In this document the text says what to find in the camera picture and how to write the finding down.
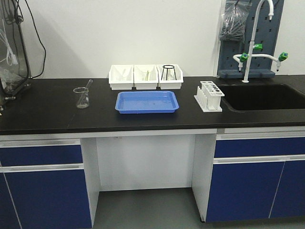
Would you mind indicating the white test tube rack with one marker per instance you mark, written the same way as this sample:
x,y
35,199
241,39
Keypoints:
x,y
208,97

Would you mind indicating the blue-grey pegboard drying rack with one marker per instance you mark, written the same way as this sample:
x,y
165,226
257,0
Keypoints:
x,y
265,41

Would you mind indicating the blue plastic tray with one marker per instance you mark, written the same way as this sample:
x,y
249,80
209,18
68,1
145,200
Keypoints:
x,y
146,102

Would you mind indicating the middle white storage bin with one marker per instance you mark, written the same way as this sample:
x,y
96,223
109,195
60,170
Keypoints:
x,y
145,85

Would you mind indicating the white storage bin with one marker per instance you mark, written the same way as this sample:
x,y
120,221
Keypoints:
x,y
145,85
121,85
170,84

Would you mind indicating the glass beaker in middle bin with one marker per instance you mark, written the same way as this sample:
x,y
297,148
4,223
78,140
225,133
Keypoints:
x,y
143,74

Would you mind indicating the right white storage bin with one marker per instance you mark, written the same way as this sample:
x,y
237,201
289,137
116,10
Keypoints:
x,y
170,84

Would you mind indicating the glass alcohol burner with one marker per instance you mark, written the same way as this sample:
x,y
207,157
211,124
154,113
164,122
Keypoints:
x,y
170,75

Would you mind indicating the glassware in left bin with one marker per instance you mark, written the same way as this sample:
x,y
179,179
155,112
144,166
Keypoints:
x,y
121,75

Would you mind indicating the left white storage bin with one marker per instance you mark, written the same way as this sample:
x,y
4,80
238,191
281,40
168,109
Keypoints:
x,y
121,85

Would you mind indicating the black metal tripod stand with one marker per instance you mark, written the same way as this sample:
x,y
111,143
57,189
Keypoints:
x,y
165,69

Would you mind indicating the glass beaker on counter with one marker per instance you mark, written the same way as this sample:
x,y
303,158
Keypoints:
x,y
77,92

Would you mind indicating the white lab faucet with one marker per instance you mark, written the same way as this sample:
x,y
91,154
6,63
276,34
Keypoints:
x,y
241,58

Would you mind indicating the right blue cabinet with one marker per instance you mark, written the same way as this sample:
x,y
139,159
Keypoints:
x,y
257,179

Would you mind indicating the blue cabinet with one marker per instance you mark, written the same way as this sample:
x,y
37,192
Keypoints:
x,y
43,187
257,179

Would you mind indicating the plastic bag of pegs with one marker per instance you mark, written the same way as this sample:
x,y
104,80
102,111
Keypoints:
x,y
234,20

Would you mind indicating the black sink basin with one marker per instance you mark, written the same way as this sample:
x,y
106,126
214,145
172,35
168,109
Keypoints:
x,y
250,97

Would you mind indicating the left blue cabinet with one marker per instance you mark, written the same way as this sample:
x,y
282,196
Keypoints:
x,y
43,187

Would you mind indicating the metal stand apparatus at left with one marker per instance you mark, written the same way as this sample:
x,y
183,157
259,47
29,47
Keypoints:
x,y
14,66

